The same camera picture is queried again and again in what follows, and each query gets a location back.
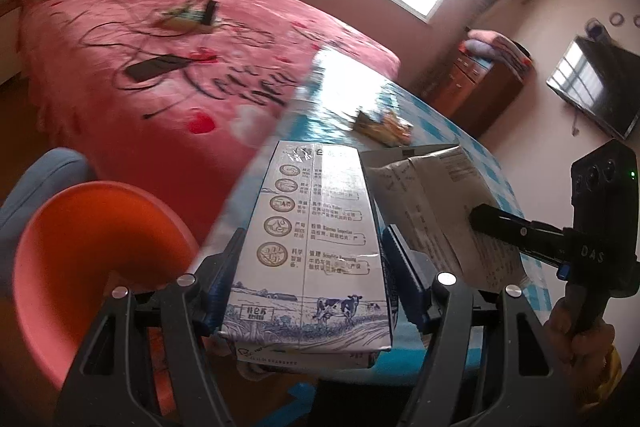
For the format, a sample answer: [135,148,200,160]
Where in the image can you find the blue chair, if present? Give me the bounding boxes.
[0,147,98,253]

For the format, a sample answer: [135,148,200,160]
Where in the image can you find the black phone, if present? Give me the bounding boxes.
[125,53,194,82]

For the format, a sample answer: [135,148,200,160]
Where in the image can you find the small yellow blue snack packet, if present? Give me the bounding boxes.
[353,108,414,146]

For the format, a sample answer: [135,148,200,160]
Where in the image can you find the white power strip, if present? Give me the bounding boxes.
[159,6,223,34]

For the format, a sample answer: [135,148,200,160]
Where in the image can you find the wall television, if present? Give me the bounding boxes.
[546,35,640,142]

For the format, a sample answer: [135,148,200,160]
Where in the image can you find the orange plastic bin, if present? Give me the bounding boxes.
[12,179,217,427]

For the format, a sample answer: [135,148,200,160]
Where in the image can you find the bed with pink bedspread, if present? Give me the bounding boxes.
[15,0,403,228]

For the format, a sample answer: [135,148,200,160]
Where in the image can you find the brown wooden cabinet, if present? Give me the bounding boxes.
[429,52,527,138]

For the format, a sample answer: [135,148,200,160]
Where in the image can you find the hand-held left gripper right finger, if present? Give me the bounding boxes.
[381,223,577,427]

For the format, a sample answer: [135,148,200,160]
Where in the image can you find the white blue milk carton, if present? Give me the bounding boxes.
[214,139,397,375]

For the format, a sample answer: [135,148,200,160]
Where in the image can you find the person's right hand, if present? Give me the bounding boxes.
[542,296,617,414]

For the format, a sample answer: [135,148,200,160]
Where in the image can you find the grey white carton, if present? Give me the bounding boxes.
[359,144,529,294]

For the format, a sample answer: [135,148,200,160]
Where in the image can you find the stack of folded blankets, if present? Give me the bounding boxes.
[460,28,533,82]

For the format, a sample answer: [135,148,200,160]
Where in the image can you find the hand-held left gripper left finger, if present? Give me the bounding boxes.
[56,226,252,427]

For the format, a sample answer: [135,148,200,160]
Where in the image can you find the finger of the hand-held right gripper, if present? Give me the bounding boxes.
[467,203,576,269]

